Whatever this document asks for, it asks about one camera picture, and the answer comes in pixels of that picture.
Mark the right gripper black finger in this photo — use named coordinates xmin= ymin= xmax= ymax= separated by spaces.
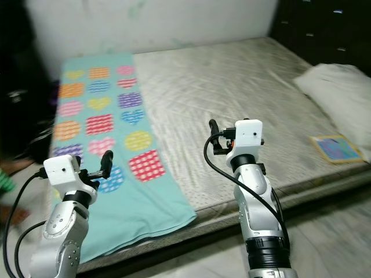
xmin=208 ymin=118 xmax=223 ymax=150

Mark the yellow bordered blue board book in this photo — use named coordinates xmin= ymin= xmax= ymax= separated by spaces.
xmin=310 ymin=134 xmax=366 ymax=165

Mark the white quilted mattress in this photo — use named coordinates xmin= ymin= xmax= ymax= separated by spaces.
xmin=132 ymin=36 xmax=371 ymax=221

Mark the teal blanket with colourful shapes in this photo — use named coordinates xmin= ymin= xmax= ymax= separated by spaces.
xmin=53 ymin=52 xmax=198 ymax=265

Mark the green plastic stool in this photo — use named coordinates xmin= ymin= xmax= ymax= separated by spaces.
xmin=0 ymin=173 xmax=17 ymax=196

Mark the person in black shorts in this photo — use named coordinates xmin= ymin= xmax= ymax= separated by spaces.
xmin=0 ymin=159 xmax=31 ymax=228

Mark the white pillow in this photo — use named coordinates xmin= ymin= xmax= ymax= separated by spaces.
xmin=292 ymin=62 xmax=371 ymax=164

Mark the black tufted headboard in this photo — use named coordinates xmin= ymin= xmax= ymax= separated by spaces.
xmin=269 ymin=0 xmax=371 ymax=68

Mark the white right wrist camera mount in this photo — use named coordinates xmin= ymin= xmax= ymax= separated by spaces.
xmin=225 ymin=118 xmax=265 ymax=170

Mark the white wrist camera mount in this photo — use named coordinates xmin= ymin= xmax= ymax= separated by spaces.
xmin=42 ymin=153 xmax=94 ymax=201
xmin=225 ymin=118 xmax=265 ymax=170

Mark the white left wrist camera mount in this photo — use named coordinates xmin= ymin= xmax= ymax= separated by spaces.
xmin=42 ymin=153 xmax=94 ymax=201

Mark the short black left arm cable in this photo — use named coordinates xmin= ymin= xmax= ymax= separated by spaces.
xmin=14 ymin=219 xmax=52 ymax=278

